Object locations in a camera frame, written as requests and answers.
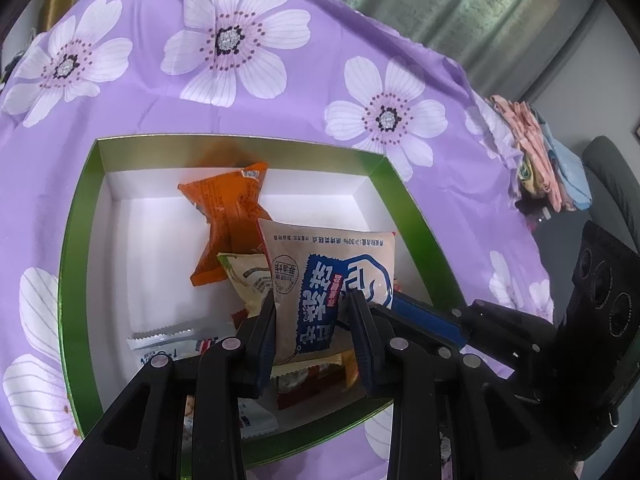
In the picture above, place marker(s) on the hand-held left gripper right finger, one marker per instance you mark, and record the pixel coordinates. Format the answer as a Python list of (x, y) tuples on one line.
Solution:
[(362, 355)]

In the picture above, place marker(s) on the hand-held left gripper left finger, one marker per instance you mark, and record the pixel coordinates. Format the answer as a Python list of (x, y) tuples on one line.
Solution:
[(265, 365)]

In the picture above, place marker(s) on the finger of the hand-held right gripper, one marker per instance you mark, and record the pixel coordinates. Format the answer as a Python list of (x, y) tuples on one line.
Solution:
[(510, 335), (430, 320)]

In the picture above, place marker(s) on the yellow white snack packet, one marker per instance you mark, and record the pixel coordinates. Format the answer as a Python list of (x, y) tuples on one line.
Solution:
[(247, 275)]

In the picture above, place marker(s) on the green cardboard box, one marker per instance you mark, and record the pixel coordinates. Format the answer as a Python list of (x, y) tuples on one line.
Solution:
[(80, 240)]

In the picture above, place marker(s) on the clear white snack packet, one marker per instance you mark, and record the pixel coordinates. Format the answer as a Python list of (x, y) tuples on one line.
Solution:
[(165, 340)]

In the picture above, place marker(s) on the orange snack packet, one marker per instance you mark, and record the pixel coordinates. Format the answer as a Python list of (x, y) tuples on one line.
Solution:
[(227, 210)]

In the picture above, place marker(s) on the grey chair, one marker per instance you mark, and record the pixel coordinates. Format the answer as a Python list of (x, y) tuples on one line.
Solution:
[(612, 180)]

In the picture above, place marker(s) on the pile of folded clothes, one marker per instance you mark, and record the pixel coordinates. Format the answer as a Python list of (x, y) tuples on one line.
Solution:
[(540, 150)]

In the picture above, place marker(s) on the purple floral cloth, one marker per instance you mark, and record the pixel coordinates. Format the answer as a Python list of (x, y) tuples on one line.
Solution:
[(300, 70)]

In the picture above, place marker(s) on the silver green curtain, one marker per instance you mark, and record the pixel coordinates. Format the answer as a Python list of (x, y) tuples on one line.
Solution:
[(450, 10)]

